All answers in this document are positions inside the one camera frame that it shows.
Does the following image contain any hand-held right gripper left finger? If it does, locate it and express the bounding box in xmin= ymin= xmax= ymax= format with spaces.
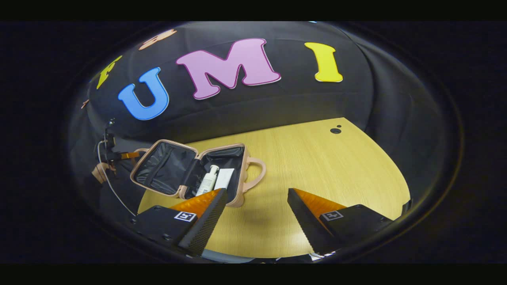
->
xmin=133 ymin=188 xmax=229 ymax=257

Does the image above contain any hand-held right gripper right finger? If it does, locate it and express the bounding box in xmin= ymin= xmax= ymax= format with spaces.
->
xmin=287 ymin=188 xmax=395 ymax=256

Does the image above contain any white squeeze tube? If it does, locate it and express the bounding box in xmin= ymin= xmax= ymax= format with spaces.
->
xmin=213 ymin=168 xmax=235 ymax=191

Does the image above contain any white cable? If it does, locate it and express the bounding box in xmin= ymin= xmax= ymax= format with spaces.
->
xmin=97 ymin=140 xmax=138 ymax=218

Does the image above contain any white pump bottle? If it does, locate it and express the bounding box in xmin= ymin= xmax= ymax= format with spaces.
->
xmin=195 ymin=164 xmax=220 ymax=198

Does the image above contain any pink suitcase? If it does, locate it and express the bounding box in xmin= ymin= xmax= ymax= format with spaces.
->
xmin=130 ymin=139 xmax=267 ymax=208

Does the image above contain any black backdrop cloth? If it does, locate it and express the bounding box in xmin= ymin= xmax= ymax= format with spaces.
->
xmin=69 ymin=22 xmax=461 ymax=208

